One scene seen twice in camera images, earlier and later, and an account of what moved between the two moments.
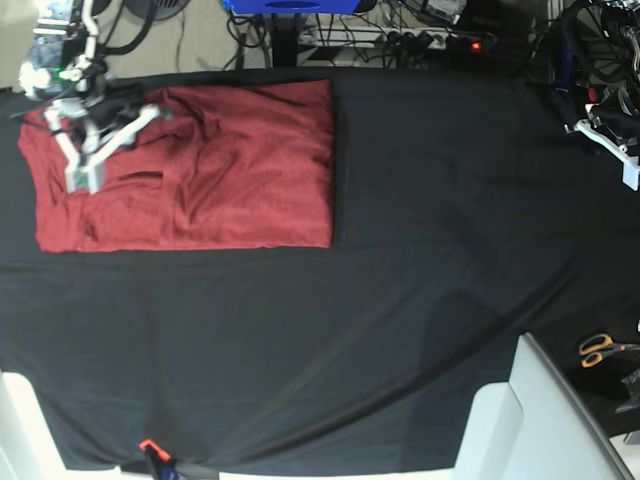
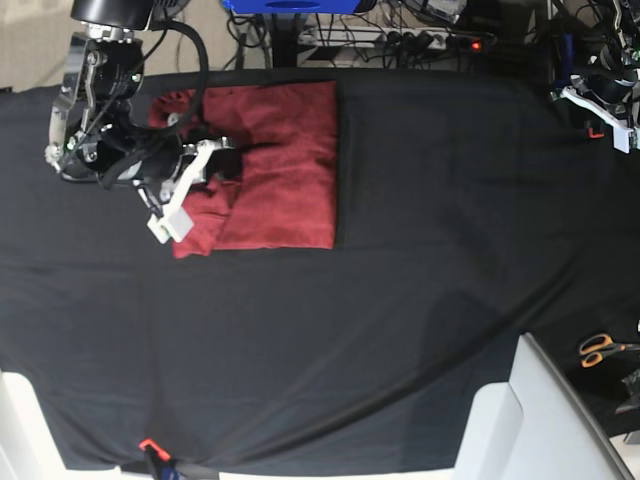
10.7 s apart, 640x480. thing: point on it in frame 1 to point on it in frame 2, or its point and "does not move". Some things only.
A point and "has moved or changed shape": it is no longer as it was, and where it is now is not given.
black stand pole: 284,38 does not move
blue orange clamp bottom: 162,467 does not move
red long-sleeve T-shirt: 238,165 has moved or changed shape
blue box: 291,6 does not move
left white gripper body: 87,176 to 175,222
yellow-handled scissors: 594,347 does not move
